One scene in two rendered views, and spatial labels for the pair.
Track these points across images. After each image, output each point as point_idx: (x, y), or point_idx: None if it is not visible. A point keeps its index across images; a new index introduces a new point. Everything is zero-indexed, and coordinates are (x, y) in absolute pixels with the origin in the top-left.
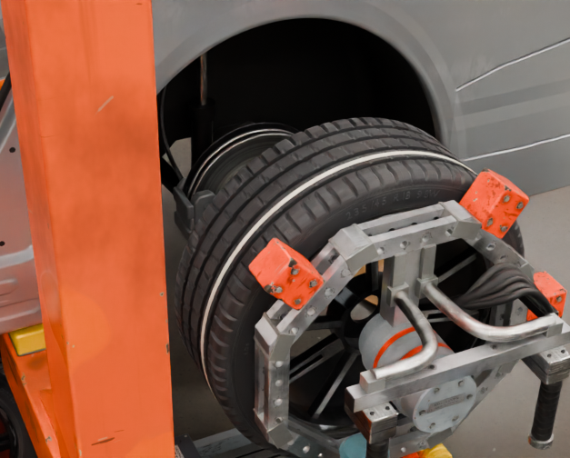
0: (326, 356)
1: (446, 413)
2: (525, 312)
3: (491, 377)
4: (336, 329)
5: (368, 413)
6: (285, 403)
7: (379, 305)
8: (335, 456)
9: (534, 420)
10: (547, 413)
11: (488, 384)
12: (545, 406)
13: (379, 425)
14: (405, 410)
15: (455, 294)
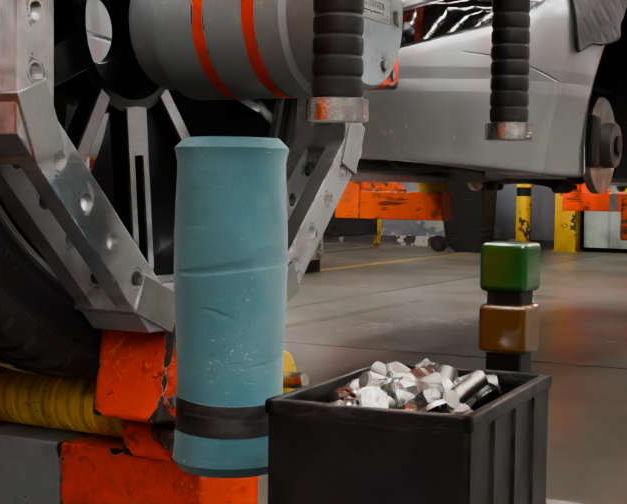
0: (60, 73)
1: (373, 39)
2: None
3: (334, 171)
4: (72, 13)
5: None
6: (47, 21)
7: (117, 37)
8: (135, 256)
9: (496, 83)
10: (522, 49)
11: (332, 188)
12: (518, 32)
13: None
14: (305, 20)
15: (207, 106)
